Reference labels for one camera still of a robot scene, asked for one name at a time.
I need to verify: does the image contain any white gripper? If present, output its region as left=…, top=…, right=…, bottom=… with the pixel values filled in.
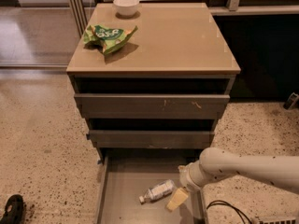
left=166, top=161, right=206, bottom=212

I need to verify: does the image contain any clear plastic bottle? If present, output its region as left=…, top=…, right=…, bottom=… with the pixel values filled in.
left=139, top=179, right=175, bottom=203

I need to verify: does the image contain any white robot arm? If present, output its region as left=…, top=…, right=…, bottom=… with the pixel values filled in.
left=166, top=147, right=299, bottom=212

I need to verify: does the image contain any open bottom grey drawer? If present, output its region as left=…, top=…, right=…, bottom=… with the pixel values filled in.
left=94, top=155, right=208, bottom=224

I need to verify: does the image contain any middle grey drawer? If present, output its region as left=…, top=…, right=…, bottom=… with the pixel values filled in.
left=88, top=130, right=214, bottom=149

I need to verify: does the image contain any grey drawer cabinet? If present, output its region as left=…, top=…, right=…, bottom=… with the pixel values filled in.
left=67, top=3, right=240, bottom=158

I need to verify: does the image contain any top grey drawer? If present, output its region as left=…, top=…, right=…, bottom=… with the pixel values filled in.
left=75, top=93, right=230, bottom=119

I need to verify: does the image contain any floor vent grille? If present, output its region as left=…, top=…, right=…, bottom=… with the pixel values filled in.
left=251, top=216, right=299, bottom=224

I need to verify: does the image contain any small grey floor object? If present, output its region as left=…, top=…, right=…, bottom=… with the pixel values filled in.
left=283, top=92, right=299, bottom=110

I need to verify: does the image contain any black shoe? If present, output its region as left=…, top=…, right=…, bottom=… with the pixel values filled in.
left=0, top=194, right=24, bottom=224

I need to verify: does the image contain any green chip bag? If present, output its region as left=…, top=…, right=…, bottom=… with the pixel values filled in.
left=83, top=25, right=138, bottom=55

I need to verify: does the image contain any white ceramic bowl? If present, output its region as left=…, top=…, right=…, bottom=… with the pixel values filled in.
left=113, top=0, right=139, bottom=17

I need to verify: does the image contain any black cable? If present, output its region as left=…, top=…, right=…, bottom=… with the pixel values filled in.
left=206, top=200, right=253, bottom=224

